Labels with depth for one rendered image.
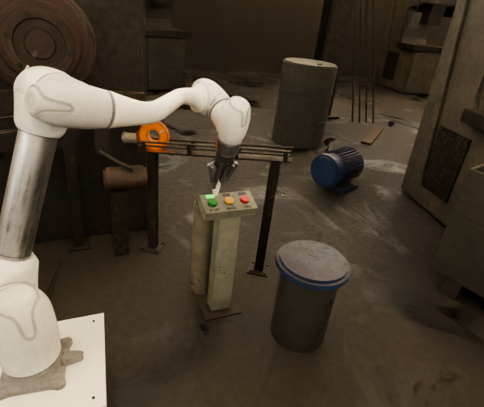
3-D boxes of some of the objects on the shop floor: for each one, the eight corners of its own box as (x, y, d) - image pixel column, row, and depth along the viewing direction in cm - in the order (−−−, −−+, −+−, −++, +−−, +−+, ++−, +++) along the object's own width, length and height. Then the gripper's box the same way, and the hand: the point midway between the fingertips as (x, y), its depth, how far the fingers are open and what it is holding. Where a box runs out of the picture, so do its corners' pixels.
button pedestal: (191, 300, 196) (196, 191, 167) (233, 291, 205) (246, 187, 177) (200, 322, 183) (208, 209, 155) (246, 312, 193) (262, 203, 164)
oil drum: (263, 133, 461) (273, 55, 419) (305, 132, 484) (318, 57, 443) (286, 151, 413) (301, 64, 372) (331, 148, 437) (350, 67, 396)
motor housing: (107, 246, 229) (101, 162, 204) (145, 241, 238) (143, 161, 213) (110, 258, 219) (104, 173, 194) (149, 253, 227) (148, 169, 203)
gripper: (239, 142, 148) (226, 186, 165) (207, 144, 142) (197, 188, 159) (246, 155, 143) (232, 199, 160) (212, 157, 138) (202, 201, 155)
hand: (216, 187), depth 157 cm, fingers closed
